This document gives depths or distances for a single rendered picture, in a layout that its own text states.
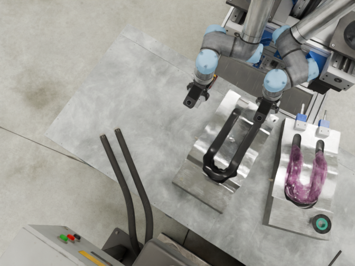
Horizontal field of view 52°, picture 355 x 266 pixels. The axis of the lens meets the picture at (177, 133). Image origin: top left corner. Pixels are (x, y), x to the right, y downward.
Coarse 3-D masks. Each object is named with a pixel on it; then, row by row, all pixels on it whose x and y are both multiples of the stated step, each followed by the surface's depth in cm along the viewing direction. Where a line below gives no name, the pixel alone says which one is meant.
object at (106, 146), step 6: (102, 132) 169; (102, 138) 168; (102, 144) 167; (108, 144) 167; (108, 150) 165; (108, 156) 164; (114, 156) 165; (114, 162) 163; (114, 168) 162; (120, 174) 160; (120, 180) 159; (120, 186) 159
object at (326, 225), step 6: (312, 216) 153; (318, 216) 150; (324, 216) 151; (312, 222) 150; (318, 222) 150; (324, 222) 150; (330, 222) 150; (312, 228) 150; (318, 228) 149; (324, 228) 149; (330, 228) 149
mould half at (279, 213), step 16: (288, 128) 169; (288, 144) 167; (304, 144) 168; (336, 144) 168; (288, 160) 161; (304, 160) 162; (336, 160) 165; (272, 176) 167; (304, 176) 160; (336, 176) 160; (272, 192) 160; (272, 208) 154; (288, 208) 154; (320, 208) 158; (272, 224) 152; (288, 224) 153; (304, 224) 153; (320, 224) 153
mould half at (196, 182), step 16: (224, 112) 167; (208, 128) 165; (240, 128) 165; (272, 128) 165; (208, 144) 159; (224, 144) 162; (256, 144) 164; (192, 160) 161; (224, 160) 157; (176, 176) 161; (192, 176) 162; (240, 176) 155; (192, 192) 160; (208, 192) 160; (224, 192) 160; (224, 208) 158
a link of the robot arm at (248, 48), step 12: (252, 0) 122; (264, 0) 119; (252, 12) 123; (264, 12) 122; (252, 24) 125; (264, 24) 125; (240, 36) 131; (252, 36) 128; (240, 48) 132; (252, 48) 131; (252, 60) 134
